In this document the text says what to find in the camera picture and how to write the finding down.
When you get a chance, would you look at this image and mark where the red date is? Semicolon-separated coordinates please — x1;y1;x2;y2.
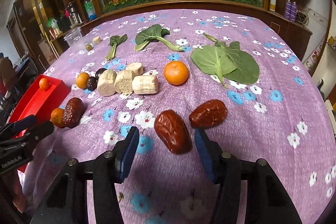
189;100;228;129
63;97;85;128
154;110;193;155

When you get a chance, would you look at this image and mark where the orange tangerine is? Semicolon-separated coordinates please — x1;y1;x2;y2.
50;108;65;128
163;61;189;85
39;77;51;91

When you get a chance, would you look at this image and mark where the beige corn piece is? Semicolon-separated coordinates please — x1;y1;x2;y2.
132;75;159;95
114;70;134;95
126;62;143;76
97;69;117;97

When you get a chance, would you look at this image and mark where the red tray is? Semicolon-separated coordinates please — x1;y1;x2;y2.
8;75;70;172

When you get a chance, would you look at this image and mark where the small orange kumquat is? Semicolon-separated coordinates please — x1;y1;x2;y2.
75;72;90;89

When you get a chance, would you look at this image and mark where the dark plum beside kumquat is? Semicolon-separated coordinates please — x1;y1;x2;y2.
87;76;97;91

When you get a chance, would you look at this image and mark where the dark plum back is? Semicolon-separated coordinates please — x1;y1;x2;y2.
95;68;106;80

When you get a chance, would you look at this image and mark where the small green olive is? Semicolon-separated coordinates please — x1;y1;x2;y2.
85;44;93;51

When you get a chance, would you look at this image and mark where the clear plastic cup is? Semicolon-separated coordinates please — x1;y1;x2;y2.
64;27;83;49

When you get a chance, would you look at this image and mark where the small green roof birdhouse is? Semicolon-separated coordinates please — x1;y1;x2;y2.
47;18;62;38

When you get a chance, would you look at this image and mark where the small beige piece by cup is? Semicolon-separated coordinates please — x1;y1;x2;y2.
92;36;102;45

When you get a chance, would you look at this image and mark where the small bok choy left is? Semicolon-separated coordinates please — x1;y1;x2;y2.
105;34;127;61

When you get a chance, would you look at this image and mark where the steel thermos flask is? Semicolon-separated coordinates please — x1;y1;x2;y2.
66;2;82;26

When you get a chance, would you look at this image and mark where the purple floral tablecloth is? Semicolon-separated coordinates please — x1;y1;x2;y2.
23;10;335;223

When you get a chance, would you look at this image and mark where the bok choy middle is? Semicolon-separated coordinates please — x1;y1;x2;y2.
134;24;184;52

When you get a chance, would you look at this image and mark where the large green leaf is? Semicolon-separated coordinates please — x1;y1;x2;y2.
190;34;260;88

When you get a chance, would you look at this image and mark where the purple bottle left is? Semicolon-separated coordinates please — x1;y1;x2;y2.
284;0;291;19

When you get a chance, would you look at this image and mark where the purple bottle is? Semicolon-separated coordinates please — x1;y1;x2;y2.
290;2;297;22
284;0;291;19

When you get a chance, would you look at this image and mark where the purple bottle right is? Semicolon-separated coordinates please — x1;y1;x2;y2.
290;2;297;22

